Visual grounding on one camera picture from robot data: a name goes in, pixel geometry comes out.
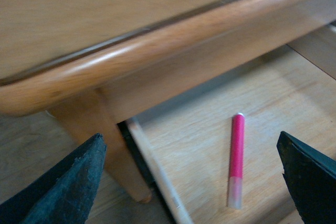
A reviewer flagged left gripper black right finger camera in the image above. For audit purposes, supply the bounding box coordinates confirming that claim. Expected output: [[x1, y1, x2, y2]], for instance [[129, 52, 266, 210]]
[[277, 131, 335, 223]]

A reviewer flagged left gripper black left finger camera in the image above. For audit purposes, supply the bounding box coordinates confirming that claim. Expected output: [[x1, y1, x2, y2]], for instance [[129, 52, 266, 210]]
[[1, 133, 107, 223]]

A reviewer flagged pink marker with clear cap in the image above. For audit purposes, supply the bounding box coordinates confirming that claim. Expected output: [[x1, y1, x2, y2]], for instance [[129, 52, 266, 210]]
[[227, 113, 245, 209]]

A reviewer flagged wooden drawer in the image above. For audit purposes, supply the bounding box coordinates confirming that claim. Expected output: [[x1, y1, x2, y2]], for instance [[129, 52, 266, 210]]
[[127, 24, 335, 223]]

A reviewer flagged wooden dresser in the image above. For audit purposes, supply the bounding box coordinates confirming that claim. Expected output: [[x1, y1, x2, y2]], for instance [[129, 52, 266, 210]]
[[0, 0, 336, 204]]

